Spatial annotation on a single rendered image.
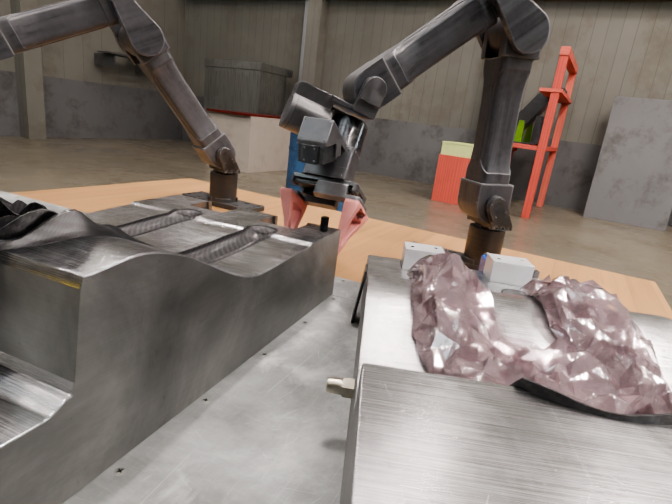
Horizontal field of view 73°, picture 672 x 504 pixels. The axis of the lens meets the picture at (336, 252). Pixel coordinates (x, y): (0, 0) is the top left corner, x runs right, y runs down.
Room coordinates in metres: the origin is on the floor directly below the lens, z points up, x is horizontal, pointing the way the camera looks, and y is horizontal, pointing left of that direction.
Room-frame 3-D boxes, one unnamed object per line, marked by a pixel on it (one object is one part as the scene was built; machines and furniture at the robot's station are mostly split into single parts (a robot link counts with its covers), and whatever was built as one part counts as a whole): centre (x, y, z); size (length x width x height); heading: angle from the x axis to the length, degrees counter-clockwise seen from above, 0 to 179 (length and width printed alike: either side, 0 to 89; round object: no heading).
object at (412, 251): (0.61, -0.11, 0.86); 0.13 x 0.05 x 0.05; 177
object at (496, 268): (0.60, -0.22, 0.86); 0.13 x 0.05 x 0.05; 177
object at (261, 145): (8.60, 1.40, 0.45); 2.66 x 0.85 x 0.91; 154
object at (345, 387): (0.29, -0.02, 0.84); 0.02 x 0.01 x 0.02; 87
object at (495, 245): (0.79, -0.26, 0.84); 0.20 x 0.07 x 0.08; 64
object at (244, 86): (9.86, 2.22, 0.91); 1.42 x 1.09 x 1.83; 64
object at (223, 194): (1.05, 0.28, 0.84); 0.20 x 0.07 x 0.08; 64
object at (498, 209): (0.79, -0.25, 0.90); 0.09 x 0.06 x 0.06; 16
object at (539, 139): (7.30, -2.37, 1.10); 1.75 x 1.52 x 2.20; 154
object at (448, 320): (0.34, -0.15, 0.90); 0.26 x 0.18 x 0.08; 177
